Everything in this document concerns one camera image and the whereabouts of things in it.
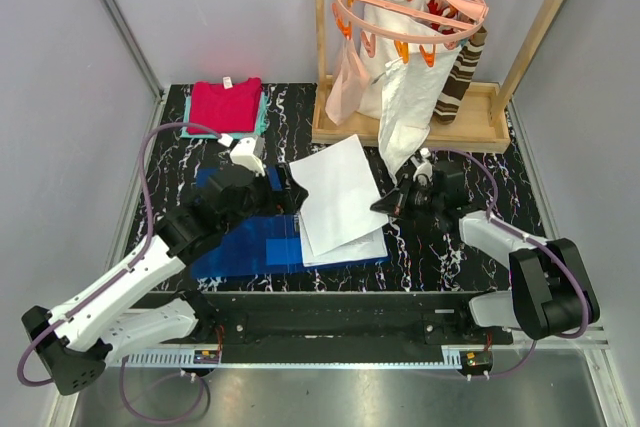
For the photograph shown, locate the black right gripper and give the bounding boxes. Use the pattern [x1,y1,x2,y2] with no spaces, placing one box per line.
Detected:
[371,175,444,222]

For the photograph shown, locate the printed text document sheets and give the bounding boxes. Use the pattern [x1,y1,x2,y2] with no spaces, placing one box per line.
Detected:
[300,227,388,267]

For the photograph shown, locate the white paper stack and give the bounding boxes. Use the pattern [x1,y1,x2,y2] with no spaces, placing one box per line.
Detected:
[290,134,388,255]

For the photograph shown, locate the blue file folder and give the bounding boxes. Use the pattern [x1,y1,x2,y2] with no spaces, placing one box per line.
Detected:
[189,162,392,279]

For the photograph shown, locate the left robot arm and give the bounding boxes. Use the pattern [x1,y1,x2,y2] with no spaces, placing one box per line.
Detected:
[17,164,309,396]

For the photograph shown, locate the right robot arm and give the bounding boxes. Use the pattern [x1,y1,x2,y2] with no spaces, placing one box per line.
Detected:
[370,163,600,344]

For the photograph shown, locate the teal shirt folded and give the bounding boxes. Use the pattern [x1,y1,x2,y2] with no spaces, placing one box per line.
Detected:
[180,92,268,140]

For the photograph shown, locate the brown striped sock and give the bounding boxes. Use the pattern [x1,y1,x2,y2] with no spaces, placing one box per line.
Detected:
[433,27,488,125]

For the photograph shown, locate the pink shirt folded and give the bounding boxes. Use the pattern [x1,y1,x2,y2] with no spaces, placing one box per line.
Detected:
[189,77,262,134]

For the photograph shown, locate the wooden rack tray base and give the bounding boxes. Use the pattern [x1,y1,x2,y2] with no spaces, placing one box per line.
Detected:
[310,0,596,154]

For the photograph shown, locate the pale pink hanging cloth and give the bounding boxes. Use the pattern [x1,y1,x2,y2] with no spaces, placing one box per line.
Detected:
[325,40,370,125]

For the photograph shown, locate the large white hanging towel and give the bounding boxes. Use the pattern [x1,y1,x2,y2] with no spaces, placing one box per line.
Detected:
[358,0,466,128]

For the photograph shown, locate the pink round clip hanger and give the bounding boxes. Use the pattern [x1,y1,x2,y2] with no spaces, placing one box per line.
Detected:
[332,0,489,67]

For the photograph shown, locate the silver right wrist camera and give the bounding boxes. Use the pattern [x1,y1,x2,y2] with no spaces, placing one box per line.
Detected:
[411,147,433,186]

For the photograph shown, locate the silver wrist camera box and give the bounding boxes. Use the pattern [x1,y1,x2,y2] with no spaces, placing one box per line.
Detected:
[229,137,266,177]

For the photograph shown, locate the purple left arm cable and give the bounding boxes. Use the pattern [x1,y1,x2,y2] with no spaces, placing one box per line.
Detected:
[16,121,236,422]

